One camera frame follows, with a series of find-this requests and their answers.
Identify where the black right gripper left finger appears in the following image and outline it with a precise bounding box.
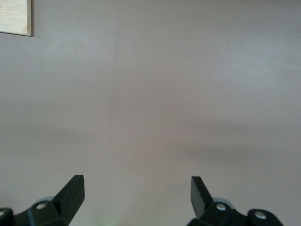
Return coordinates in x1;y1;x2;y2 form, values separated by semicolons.
0;175;85;226

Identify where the wooden cutting board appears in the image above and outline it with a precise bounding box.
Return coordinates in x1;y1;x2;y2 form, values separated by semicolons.
0;0;32;37

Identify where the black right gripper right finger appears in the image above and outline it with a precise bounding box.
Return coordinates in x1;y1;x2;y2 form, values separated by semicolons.
187;176;287;226

